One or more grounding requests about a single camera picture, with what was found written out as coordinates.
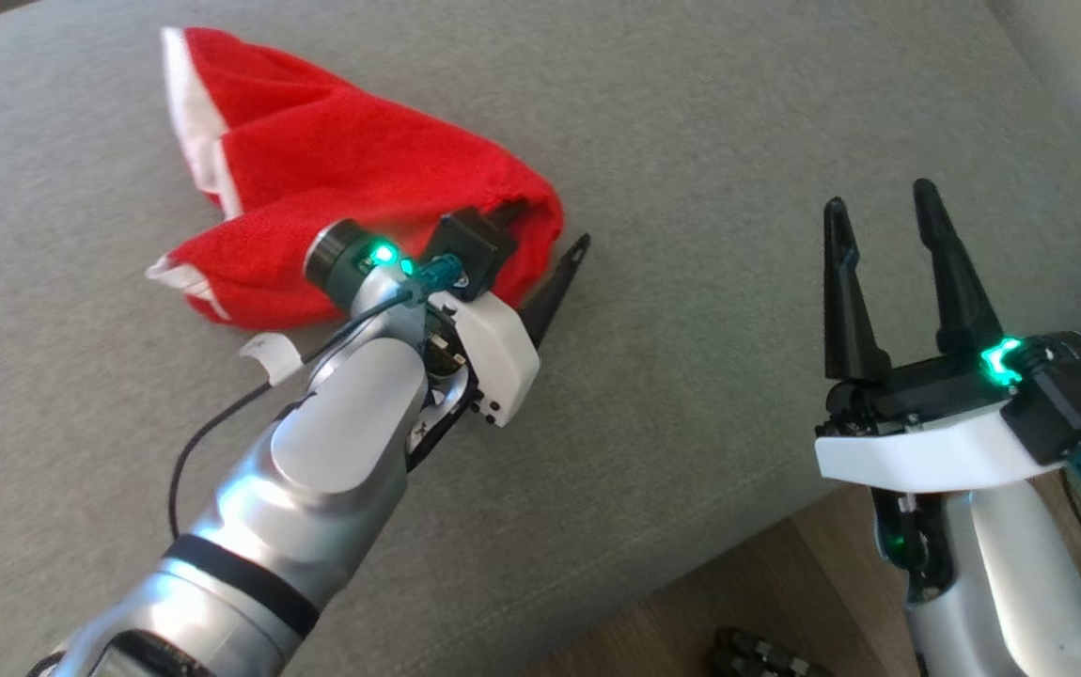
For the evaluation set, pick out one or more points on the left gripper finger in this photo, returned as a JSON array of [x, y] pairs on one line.
[[552, 291]]

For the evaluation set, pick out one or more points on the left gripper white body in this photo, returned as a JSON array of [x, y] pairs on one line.
[[498, 353]]

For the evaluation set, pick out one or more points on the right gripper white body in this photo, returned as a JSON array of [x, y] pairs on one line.
[[916, 451]]

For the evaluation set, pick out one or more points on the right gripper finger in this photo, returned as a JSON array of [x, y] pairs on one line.
[[849, 320], [959, 291]]

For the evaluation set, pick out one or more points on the red shorts with white stripe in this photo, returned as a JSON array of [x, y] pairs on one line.
[[334, 160]]

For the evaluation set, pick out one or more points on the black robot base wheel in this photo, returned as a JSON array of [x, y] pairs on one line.
[[757, 655]]

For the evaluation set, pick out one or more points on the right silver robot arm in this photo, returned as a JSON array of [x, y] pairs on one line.
[[1001, 583]]

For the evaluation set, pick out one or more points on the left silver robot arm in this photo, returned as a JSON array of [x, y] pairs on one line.
[[334, 432]]

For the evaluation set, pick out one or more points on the grey fabric sofa seat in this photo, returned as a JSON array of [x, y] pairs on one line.
[[691, 141]]

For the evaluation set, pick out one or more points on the light grey sofa armrest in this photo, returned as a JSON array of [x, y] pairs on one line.
[[1067, 75]]

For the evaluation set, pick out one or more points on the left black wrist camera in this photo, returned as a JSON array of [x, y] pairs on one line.
[[470, 243]]

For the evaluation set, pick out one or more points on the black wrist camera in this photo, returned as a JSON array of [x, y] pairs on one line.
[[1067, 404], [470, 243]]

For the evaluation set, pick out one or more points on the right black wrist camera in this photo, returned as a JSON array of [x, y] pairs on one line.
[[1067, 404]]

